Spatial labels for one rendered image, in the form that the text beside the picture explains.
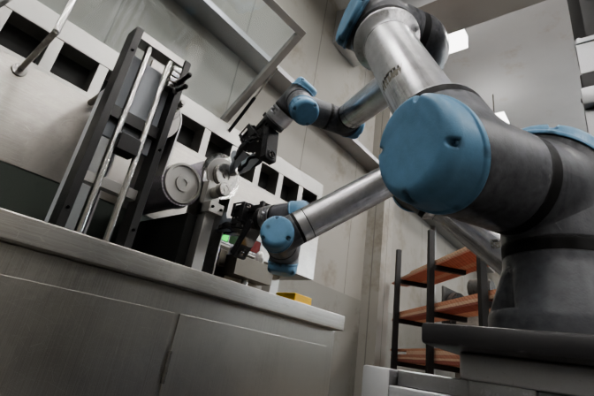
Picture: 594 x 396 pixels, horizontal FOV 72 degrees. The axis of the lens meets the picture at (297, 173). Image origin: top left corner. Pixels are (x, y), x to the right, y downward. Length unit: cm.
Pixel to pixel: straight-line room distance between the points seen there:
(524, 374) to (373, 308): 507
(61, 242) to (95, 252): 6
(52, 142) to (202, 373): 84
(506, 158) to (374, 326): 508
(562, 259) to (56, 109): 134
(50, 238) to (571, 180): 69
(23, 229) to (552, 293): 68
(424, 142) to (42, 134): 120
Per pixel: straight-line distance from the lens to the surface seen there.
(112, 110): 102
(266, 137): 120
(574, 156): 52
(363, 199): 93
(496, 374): 46
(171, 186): 119
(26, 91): 145
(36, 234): 73
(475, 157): 41
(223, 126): 179
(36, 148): 141
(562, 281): 47
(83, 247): 75
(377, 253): 564
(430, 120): 42
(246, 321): 98
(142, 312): 83
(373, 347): 544
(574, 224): 49
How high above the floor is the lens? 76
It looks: 25 degrees up
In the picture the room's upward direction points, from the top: 9 degrees clockwise
